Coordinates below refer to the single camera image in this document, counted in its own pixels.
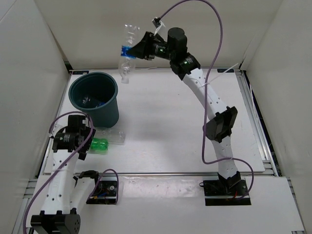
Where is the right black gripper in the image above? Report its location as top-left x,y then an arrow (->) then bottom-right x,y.
126,33 -> 174,62

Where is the tall blue-label water bottle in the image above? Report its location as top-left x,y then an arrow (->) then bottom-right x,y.
118,24 -> 140,84

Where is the green plastic soda bottle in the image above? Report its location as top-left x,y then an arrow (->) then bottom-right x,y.
89,138 -> 109,154

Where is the short blue-label water bottle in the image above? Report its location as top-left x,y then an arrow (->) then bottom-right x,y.
96,102 -> 106,107

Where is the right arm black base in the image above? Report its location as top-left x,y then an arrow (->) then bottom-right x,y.
199,179 -> 251,206

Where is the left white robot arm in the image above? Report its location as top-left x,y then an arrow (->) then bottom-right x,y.
30,111 -> 102,234

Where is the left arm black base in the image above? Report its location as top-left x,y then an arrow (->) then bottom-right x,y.
86,177 -> 119,205

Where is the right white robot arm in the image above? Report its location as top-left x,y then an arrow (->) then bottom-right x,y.
126,27 -> 241,195

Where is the dark teal plastic bin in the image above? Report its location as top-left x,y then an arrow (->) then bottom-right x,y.
68,72 -> 119,128

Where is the clear crushed plastic bottle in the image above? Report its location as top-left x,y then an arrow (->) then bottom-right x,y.
95,128 -> 126,145

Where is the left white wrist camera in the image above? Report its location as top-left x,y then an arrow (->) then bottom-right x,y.
49,124 -> 63,138

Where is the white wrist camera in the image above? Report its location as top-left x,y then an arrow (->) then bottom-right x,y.
152,17 -> 165,35
49,124 -> 63,138

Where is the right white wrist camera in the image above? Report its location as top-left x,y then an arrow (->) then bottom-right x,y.
152,17 -> 165,35

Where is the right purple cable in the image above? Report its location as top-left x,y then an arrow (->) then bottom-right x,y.
153,0 -> 254,199

